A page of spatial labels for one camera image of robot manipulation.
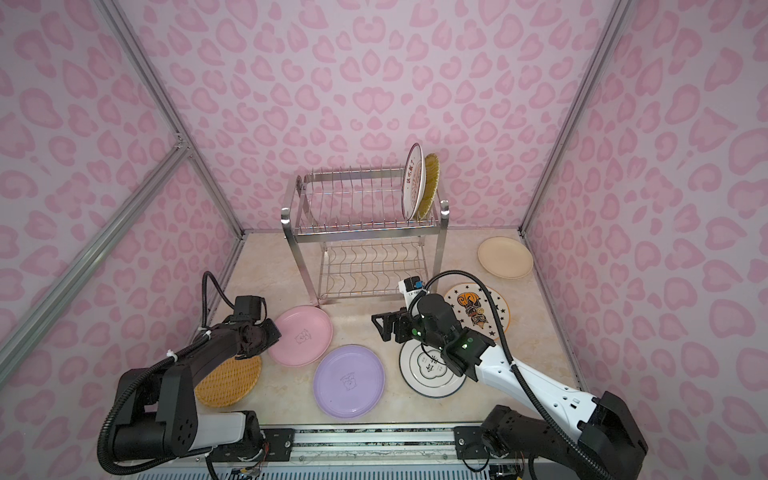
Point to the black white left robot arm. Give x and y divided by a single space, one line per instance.
154 417

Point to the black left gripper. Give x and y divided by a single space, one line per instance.
274 334

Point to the stainless steel dish rack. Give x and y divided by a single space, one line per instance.
348 236

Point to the orange rimmed star plate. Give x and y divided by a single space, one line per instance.
472 309

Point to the white plate orange sunburst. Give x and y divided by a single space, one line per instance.
414 182

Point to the white plate dark rim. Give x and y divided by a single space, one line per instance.
424 371

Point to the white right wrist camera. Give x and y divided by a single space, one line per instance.
412 289

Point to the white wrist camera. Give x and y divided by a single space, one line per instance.
250 308
412 289

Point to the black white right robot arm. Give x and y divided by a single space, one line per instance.
596 437

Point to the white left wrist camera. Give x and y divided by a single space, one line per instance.
250 308

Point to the pink bear plate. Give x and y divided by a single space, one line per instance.
306 334

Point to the purple bear plate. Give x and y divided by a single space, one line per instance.
349 382

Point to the green rimmed woven bamboo plate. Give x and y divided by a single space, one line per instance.
432 174

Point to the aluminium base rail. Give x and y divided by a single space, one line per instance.
367 451

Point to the cream round plate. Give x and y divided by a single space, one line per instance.
505 258

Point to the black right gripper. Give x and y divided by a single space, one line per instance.
401 321

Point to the brown woven bamboo plate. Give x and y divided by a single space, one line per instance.
229 383

